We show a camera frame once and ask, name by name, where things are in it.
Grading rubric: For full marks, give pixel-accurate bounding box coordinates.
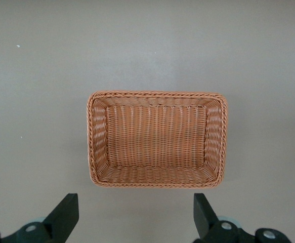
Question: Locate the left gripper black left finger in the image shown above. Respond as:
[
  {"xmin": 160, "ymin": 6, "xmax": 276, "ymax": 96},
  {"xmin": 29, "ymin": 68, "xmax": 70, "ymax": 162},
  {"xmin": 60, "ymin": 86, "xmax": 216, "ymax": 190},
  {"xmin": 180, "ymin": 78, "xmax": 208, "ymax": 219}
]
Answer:
[{"xmin": 0, "ymin": 193, "xmax": 80, "ymax": 243}]

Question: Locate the brown woven basket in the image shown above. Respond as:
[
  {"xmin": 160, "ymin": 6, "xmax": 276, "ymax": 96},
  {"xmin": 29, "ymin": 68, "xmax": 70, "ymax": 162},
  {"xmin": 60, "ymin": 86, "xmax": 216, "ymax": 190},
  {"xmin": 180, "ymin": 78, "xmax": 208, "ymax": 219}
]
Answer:
[{"xmin": 86, "ymin": 90, "xmax": 230, "ymax": 189}]

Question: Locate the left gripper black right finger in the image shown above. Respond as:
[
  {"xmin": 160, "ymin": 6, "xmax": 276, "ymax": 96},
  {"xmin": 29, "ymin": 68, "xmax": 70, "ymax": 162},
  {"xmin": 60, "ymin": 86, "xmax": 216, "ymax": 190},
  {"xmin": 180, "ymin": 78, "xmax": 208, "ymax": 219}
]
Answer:
[{"xmin": 192, "ymin": 192, "xmax": 291, "ymax": 243}]

